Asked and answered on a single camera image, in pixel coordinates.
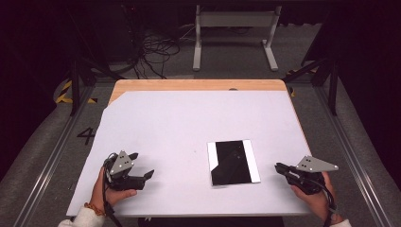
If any person's left hand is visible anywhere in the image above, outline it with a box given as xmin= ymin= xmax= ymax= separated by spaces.
xmin=89 ymin=166 xmax=138 ymax=212

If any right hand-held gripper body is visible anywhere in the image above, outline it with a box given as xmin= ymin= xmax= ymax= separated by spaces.
xmin=285 ymin=155 xmax=340 ymax=196

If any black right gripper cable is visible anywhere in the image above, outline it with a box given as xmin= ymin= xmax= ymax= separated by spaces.
xmin=315 ymin=181 xmax=338 ymax=227

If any white metal desk frame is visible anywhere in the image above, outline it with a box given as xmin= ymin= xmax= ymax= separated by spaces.
xmin=192 ymin=4 xmax=283 ymax=72

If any person's right hand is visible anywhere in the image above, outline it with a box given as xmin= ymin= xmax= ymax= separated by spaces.
xmin=289 ymin=171 xmax=345 ymax=225

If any black metal stand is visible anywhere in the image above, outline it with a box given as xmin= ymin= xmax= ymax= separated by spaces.
xmin=66 ymin=9 xmax=127 ymax=116
xmin=282 ymin=56 xmax=342 ymax=116

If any white paper sheet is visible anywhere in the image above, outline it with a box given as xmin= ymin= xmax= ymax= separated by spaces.
xmin=65 ymin=90 xmax=316 ymax=218

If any yellow and black floor tape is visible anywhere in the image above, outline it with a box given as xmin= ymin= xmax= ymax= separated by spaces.
xmin=55 ymin=79 xmax=98 ymax=105
xmin=285 ymin=69 xmax=298 ymax=98

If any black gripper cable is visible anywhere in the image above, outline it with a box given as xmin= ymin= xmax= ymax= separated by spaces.
xmin=315 ymin=181 xmax=338 ymax=227
xmin=101 ymin=152 xmax=124 ymax=227

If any grey metal floor rail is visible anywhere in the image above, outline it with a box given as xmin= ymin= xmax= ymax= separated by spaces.
xmin=315 ymin=84 xmax=393 ymax=227
xmin=13 ymin=84 xmax=96 ymax=227

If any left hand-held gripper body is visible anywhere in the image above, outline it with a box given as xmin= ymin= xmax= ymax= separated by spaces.
xmin=103 ymin=149 xmax=147 ymax=192

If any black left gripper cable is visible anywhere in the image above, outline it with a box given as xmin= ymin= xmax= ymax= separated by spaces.
xmin=101 ymin=152 xmax=124 ymax=227

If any wooden table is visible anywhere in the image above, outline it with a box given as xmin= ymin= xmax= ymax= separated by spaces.
xmin=108 ymin=79 xmax=316 ymax=218

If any tangle of black floor cables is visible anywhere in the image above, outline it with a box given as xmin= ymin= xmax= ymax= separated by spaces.
xmin=126 ymin=29 xmax=182 ymax=79

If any orange bead bracelet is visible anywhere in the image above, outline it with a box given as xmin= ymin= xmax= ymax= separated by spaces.
xmin=83 ymin=202 xmax=107 ymax=218

